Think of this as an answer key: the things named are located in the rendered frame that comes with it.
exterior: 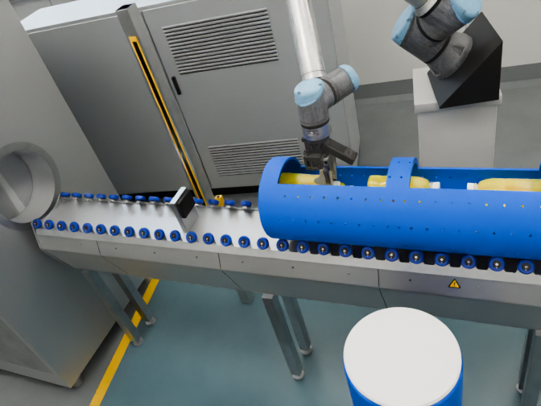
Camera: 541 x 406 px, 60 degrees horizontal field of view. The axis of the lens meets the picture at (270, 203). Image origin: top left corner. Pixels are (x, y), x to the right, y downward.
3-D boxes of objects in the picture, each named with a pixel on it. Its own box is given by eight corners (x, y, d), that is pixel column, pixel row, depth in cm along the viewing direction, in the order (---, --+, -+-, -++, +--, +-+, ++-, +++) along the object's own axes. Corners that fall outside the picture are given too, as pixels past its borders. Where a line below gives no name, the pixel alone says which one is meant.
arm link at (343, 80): (332, 72, 153) (305, 89, 148) (351, 56, 143) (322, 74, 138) (348, 96, 154) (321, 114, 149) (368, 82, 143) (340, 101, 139)
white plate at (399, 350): (488, 371, 106) (488, 374, 107) (414, 290, 128) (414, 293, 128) (382, 431, 102) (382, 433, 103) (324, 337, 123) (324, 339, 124)
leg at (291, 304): (303, 344, 244) (274, 262, 206) (313, 345, 242) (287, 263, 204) (299, 354, 240) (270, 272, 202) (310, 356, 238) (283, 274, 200)
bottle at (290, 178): (283, 192, 169) (335, 197, 163) (277, 191, 162) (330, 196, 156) (286, 173, 169) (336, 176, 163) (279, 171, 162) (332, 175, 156)
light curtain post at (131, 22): (245, 294, 280) (123, 4, 176) (253, 295, 278) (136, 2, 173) (241, 302, 276) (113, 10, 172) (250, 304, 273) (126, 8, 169)
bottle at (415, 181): (373, 183, 151) (434, 185, 144) (369, 201, 148) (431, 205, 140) (369, 170, 146) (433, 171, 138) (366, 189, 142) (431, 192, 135)
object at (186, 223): (194, 216, 195) (181, 187, 186) (202, 216, 194) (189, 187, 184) (183, 232, 188) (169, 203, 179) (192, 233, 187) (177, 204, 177)
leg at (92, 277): (137, 337, 275) (86, 264, 236) (145, 338, 272) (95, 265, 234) (132, 345, 271) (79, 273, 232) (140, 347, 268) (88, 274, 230)
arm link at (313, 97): (332, 79, 136) (307, 95, 132) (338, 117, 143) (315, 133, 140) (309, 73, 142) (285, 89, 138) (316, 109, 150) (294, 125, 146)
